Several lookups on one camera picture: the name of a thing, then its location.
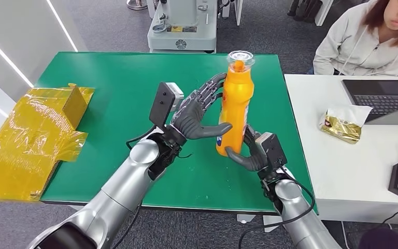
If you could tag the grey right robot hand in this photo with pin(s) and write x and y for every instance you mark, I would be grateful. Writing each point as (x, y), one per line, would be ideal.
(250, 163)

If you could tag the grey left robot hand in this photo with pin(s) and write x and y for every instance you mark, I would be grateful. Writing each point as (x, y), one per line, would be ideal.
(188, 117)

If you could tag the orange plastic bottle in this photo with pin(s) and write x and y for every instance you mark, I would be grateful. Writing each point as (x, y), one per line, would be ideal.
(235, 103)

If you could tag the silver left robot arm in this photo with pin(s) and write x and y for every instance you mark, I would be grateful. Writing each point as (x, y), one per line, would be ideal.
(123, 189)

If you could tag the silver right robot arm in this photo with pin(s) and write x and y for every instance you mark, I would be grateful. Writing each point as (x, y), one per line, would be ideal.
(298, 220)

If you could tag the white table foot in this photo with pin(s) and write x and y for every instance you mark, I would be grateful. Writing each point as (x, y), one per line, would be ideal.
(245, 219)
(269, 221)

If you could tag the grey machine stand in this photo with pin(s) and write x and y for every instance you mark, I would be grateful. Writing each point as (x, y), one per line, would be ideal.
(182, 37)

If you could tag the gold snack packet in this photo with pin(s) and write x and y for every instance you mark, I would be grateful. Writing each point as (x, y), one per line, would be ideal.
(341, 127)

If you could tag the chrome stand base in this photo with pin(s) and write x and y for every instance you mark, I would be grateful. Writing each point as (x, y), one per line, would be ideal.
(137, 4)

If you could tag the dark grey laptop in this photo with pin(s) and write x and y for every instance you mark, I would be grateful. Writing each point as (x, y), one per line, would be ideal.
(384, 98)

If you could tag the dark purple cushion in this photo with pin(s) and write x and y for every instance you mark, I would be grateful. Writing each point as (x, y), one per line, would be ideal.
(384, 240)

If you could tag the person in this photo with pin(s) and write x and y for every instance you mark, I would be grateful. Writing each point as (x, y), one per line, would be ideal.
(357, 48)

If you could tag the black floor object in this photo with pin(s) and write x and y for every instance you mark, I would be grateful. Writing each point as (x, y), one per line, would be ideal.
(303, 10)

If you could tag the yellow taped cardboard box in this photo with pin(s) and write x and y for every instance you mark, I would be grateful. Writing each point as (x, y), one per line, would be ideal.
(27, 144)

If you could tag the white furniture leg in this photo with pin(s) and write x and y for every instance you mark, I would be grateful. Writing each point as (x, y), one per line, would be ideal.
(323, 12)

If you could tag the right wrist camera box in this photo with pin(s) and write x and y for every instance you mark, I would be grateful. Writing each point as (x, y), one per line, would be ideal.
(273, 149)

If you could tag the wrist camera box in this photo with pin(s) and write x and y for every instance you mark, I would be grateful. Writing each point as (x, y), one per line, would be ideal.
(273, 149)
(163, 103)

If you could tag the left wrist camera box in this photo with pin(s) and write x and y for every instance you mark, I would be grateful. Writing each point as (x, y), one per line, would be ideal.
(163, 103)

